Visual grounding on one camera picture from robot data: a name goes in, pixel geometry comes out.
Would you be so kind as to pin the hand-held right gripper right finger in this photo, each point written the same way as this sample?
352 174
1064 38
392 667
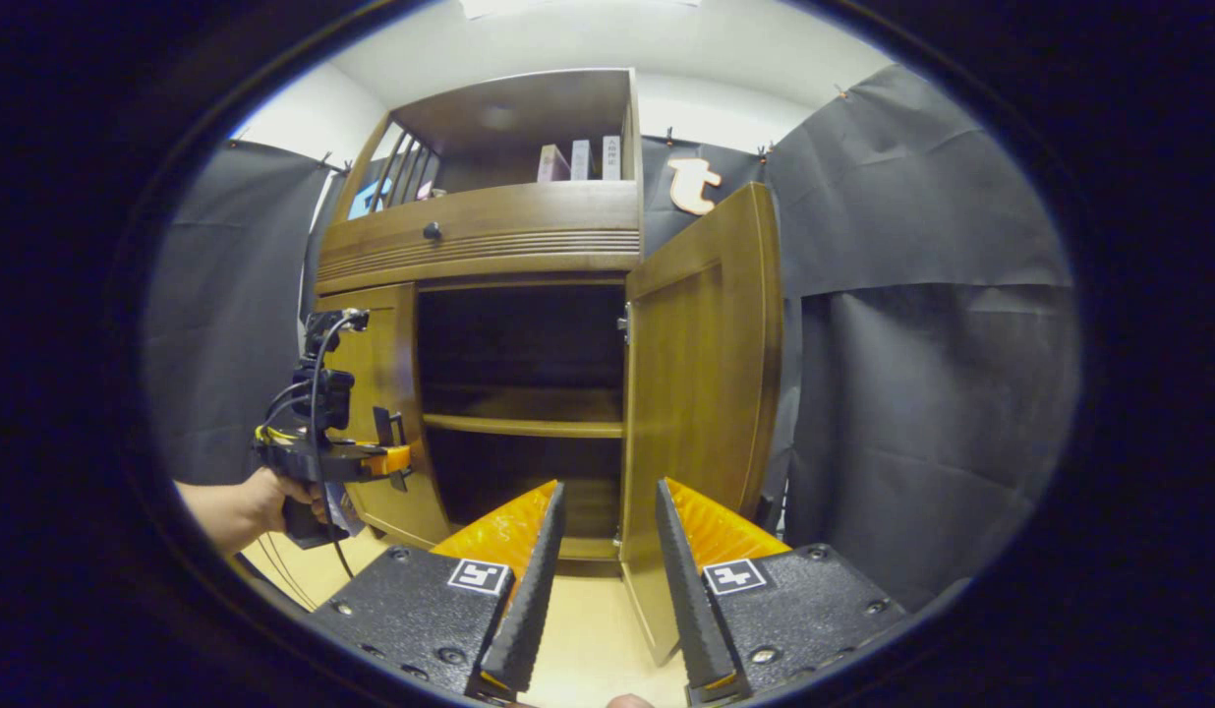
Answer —
686 600

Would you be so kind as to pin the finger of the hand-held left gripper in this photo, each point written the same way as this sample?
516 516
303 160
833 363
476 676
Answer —
389 460

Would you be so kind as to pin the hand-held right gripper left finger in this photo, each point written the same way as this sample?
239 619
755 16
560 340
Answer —
534 600

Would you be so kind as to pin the wooden cabinet door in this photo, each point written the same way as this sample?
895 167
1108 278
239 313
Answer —
696 393
381 374

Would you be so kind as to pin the wooden double-door shoe cabinet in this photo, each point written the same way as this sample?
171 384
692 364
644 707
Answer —
509 231

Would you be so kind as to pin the black round drawer knob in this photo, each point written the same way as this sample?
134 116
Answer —
432 231

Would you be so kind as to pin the black backdrop cloth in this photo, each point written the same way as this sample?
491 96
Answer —
922 393

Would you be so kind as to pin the pink book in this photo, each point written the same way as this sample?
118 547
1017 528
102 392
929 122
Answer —
552 164

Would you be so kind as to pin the grey book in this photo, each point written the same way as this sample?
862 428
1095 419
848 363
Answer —
583 161

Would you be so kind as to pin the white book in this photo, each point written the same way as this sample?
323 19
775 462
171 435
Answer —
612 158

